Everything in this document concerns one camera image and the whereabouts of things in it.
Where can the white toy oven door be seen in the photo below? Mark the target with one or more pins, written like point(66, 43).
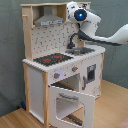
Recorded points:
point(63, 102)

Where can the wooden toy kitchen playset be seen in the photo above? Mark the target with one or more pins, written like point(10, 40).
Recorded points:
point(46, 40)

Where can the right grey stove knob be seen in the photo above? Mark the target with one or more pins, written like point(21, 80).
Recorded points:
point(74, 69)

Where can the grey stove knob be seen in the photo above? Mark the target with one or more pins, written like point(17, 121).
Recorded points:
point(57, 75)
point(74, 69)

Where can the left grey stove knob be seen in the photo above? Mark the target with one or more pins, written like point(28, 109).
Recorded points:
point(57, 75)

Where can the black toy stovetop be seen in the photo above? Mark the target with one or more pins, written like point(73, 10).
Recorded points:
point(52, 59)

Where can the grey toy sink basin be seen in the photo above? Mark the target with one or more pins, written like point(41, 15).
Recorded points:
point(79, 51)

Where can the black toy faucet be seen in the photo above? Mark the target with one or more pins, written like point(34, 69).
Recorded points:
point(71, 44)

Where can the white fridge cabinet door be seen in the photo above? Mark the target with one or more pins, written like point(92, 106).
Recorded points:
point(91, 72)

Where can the grey toy range hood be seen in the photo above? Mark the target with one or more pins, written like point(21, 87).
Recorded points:
point(48, 18)

